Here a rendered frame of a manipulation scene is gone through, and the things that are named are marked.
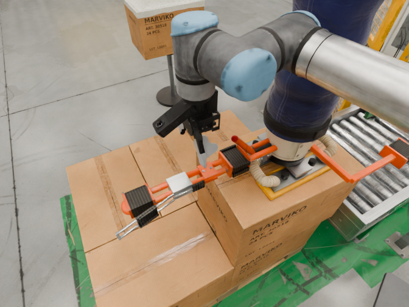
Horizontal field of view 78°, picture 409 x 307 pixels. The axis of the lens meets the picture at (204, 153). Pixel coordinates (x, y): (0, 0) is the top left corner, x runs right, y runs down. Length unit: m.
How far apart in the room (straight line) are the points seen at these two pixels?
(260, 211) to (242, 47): 0.65
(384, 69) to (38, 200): 2.36
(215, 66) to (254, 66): 0.07
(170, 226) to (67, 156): 1.54
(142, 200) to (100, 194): 0.78
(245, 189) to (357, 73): 0.65
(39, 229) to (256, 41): 2.09
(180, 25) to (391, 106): 0.36
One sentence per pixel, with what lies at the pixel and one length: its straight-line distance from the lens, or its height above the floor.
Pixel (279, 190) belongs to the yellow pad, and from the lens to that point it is 1.00.
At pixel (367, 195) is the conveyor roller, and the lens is 1.72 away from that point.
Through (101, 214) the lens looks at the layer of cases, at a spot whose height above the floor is 0.54.
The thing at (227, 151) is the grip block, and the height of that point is 1.09.
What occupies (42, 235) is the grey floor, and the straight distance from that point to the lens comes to 2.26.
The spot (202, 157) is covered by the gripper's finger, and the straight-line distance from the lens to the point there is 0.67.
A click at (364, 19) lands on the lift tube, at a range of 0.75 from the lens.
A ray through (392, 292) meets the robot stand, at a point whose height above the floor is 0.75.
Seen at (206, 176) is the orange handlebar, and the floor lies 1.09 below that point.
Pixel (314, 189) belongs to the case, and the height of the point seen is 0.94.
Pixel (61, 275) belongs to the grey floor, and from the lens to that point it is 2.06.
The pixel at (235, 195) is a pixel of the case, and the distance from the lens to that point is 0.98.
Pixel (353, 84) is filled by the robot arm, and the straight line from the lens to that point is 0.48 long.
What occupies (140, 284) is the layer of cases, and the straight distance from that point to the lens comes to 1.29.
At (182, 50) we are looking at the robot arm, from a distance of 0.52.
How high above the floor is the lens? 1.77
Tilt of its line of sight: 48 degrees down
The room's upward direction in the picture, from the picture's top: straight up
